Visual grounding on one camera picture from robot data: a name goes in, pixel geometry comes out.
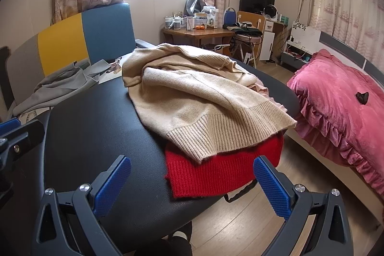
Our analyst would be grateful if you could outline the white leaf print cushion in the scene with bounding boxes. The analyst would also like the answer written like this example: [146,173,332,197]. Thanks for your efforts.
[18,107,51,125]

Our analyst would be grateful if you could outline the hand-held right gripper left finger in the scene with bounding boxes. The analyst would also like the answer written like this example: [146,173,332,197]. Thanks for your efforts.
[31,155,132,256]

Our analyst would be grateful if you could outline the red knit sweater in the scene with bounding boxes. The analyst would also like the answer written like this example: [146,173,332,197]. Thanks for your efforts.
[164,130,284,199]

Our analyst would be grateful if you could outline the white bear print cushion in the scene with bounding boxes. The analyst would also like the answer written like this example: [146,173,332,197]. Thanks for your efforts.
[97,56,123,84]

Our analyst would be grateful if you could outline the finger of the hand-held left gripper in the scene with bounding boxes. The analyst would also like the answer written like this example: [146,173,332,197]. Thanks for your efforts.
[0,118,45,155]

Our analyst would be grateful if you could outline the cluster of bottles and jars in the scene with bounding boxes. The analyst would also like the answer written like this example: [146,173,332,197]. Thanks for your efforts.
[164,12,209,31]

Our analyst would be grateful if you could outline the black strap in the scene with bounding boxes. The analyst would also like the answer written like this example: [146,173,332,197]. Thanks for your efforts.
[223,181,258,203]

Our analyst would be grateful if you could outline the grey nightstand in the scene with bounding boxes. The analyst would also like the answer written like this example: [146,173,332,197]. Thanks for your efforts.
[280,40,315,66]

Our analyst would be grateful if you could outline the pink garment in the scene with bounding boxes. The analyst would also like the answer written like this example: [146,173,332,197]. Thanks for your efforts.
[249,76,288,115]

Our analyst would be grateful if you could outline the white desk fan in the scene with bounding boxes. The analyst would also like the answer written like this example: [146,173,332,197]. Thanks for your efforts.
[264,5,279,19]

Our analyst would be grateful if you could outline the white floral paper bag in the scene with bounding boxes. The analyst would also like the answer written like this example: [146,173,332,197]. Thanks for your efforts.
[289,20,321,48]

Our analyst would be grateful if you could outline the white carton box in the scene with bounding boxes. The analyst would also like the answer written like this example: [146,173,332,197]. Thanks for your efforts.
[202,6,219,29]

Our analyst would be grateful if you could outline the grey yellow blue sofa chair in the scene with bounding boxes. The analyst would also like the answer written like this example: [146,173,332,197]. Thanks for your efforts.
[0,2,156,121]

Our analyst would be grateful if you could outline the white grey bed frame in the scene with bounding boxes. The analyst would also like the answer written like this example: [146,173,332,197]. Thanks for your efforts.
[283,31,384,229]

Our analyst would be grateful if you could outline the wooden folding chair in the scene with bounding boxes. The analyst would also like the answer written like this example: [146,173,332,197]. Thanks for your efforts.
[231,11,266,68]

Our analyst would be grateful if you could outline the grey hoodie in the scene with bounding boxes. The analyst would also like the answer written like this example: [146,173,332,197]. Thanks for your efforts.
[13,60,122,115]

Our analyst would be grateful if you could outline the dark clothes pile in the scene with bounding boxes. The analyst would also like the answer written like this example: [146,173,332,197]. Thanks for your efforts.
[231,23,263,36]

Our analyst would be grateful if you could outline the white cabinet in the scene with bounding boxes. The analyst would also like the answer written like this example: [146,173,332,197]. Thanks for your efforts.
[258,19,284,61]

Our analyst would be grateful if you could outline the black monitor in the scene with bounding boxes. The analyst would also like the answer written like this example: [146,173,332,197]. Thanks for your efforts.
[239,0,276,15]

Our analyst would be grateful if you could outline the beige knit sweater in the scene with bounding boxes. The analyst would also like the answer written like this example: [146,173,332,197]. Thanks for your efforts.
[121,43,298,163]

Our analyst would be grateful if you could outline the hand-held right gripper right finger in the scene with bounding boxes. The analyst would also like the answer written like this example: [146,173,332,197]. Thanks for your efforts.
[253,155,356,256]

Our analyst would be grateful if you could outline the wooden desk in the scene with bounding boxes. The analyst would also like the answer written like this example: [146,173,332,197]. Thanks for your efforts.
[162,25,236,49]

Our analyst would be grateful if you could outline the pink ruffled blanket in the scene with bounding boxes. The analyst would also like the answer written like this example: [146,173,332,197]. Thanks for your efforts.
[286,49,384,195]

